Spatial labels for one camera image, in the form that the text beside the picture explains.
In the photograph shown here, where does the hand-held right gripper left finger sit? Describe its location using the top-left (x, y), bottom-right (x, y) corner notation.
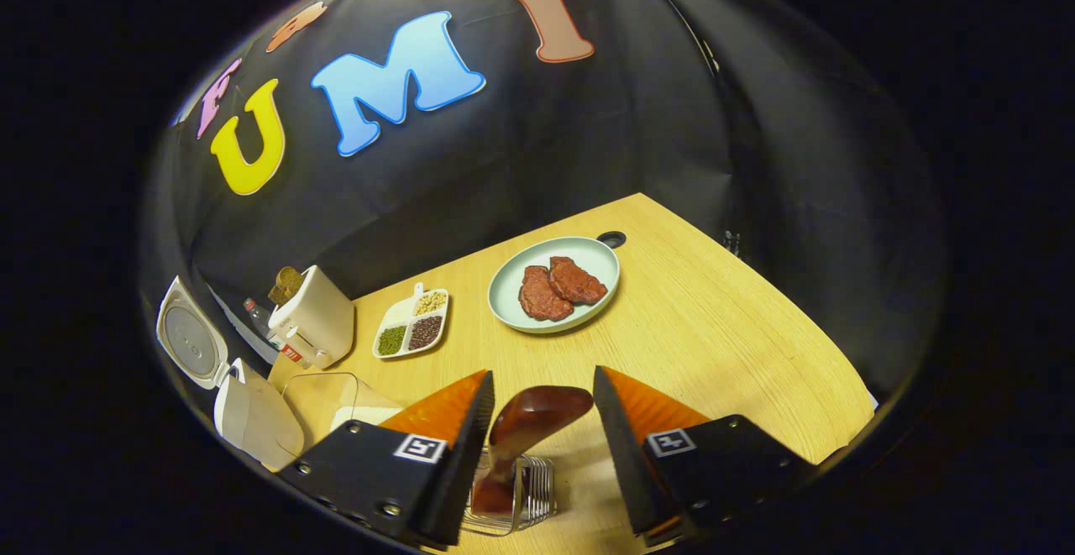
top-left (277, 369), bottom-right (496, 552)

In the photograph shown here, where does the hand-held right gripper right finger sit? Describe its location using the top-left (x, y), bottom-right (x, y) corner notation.
top-left (592, 364), bottom-right (822, 547)

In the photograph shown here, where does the wire chopstick holder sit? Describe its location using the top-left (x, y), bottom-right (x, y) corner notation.
top-left (460, 450), bottom-right (557, 537)

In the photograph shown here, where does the brown wooden spoon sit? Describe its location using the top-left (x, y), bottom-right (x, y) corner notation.
top-left (470, 385), bottom-right (595, 516)

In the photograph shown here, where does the white rice cooker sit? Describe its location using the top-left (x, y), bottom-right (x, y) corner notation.
top-left (155, 276), bottom-right (305, 472)

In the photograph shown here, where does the dark red beans heap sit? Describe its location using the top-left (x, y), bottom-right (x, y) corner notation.
top-left (408, 316), bottom-right (444, 351)

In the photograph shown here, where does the clear plastic container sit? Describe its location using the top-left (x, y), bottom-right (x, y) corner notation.
top-left (281, 373), bottom-right (404, 455)

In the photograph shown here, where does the white divided dish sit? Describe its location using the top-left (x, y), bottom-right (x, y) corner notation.
top-left (372, 282), bottom-right (450, 360)

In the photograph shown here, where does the pale green plate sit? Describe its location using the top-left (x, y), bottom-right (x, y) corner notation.
top-left (487, 236), bottom-right (621, 335)

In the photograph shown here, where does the red raw steak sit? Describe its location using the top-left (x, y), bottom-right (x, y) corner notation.
top-left (518, 265), bottom-right (574, 322)
top-left (550, 256), bottom-right (608, 305)

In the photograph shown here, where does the white toaster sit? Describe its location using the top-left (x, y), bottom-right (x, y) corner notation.
top-left (267, 265), bottom-right (356, 369)

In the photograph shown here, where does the brown bread slice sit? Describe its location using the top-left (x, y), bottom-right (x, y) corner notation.
top-left (269, 266), bottom-right (307, 306)

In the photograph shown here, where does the clear plastic bottle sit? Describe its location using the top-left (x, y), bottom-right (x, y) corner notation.
top-left (244, 297), bottom-right (305, 364)

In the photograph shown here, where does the black backdrop cloth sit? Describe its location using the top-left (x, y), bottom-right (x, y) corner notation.
top-left (143, 0), bottom-right (933, 396)

